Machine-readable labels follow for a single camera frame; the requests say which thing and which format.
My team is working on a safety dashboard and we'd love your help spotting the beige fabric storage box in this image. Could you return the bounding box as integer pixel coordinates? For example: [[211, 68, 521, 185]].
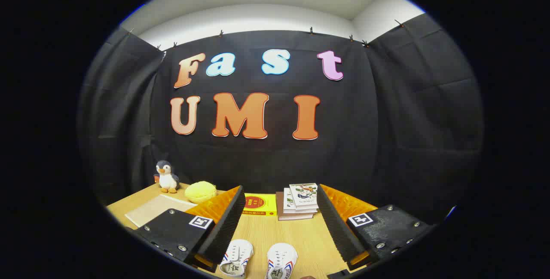
[[125, 194, 198, 228]]

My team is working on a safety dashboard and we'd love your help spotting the white canvas shoe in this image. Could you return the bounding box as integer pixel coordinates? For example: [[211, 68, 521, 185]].
[[219, 239, 254, 279], [264, 243, 298, 279]]

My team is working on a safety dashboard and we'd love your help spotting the brown cover book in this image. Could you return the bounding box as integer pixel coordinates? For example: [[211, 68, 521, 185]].
[[276, 191, 314, 221]]

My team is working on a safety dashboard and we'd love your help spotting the yellow book with red circle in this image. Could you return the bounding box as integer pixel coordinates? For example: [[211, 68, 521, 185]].
[[241, 193, 278, 216]]

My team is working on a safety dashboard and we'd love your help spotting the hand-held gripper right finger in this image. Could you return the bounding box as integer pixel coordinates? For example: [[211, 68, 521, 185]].
[[317, 184, 432, 271]]

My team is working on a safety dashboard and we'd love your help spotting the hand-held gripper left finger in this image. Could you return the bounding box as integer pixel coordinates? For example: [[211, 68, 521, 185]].
[[137, 185, 246, 273]]

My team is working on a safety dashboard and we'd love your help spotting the white illustrated cover book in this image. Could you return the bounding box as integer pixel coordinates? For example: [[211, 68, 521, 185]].
[[289, 183, 319, 210]]

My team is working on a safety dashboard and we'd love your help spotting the penguin plush toy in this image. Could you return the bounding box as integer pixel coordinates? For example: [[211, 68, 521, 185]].
[[154, 160, 180, 193]]

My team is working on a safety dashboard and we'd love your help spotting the yellow round plush toy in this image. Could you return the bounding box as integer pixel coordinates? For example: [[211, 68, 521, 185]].
[[185, 181, 218, 204]]

